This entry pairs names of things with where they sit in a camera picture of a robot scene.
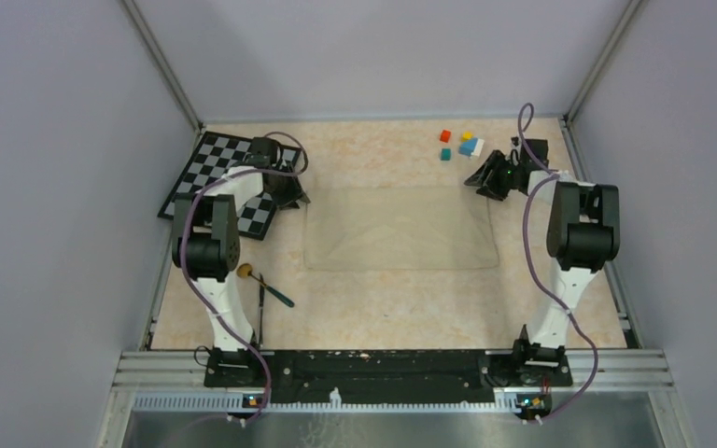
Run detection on blue block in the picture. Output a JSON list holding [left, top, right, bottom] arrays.
[[458, 138, 474, 157]]

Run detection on aluminium frame rail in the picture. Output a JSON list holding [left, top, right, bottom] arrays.
[[97, 349, 696, 447]]

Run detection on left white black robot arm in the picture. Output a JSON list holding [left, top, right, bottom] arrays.
[[171, 132, 309, 386]]

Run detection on white block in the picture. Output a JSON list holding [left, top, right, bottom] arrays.
[[471, 138, 485, 159]]

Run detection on beige cloth napkin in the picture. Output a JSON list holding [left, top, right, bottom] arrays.
[[303, 186, 499, 272]]

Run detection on red cube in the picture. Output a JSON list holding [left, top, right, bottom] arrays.
[[439, 130, 452, 143]]

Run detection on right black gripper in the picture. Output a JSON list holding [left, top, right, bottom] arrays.
[[464, 150, 523, 202]]

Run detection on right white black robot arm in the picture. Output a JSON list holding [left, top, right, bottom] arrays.
[[464, 137, 621, 385]]

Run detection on black grey checkerboard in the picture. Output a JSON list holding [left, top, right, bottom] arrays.
[[158, 131, 283, 241]]

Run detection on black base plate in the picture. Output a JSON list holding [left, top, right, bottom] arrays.
[[204, 349, 573, 404]]

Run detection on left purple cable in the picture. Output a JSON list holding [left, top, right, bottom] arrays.
[[176, 131, 310, 427]]

